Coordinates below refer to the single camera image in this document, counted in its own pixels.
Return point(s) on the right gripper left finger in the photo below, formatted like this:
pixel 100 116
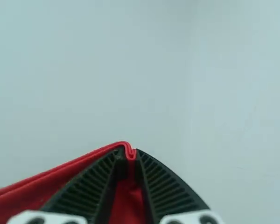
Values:
pixel 88 186

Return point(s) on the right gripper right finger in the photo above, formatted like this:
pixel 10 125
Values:
pixel 168 186

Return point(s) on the red shirt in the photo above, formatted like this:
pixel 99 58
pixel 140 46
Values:
pixel 37 186

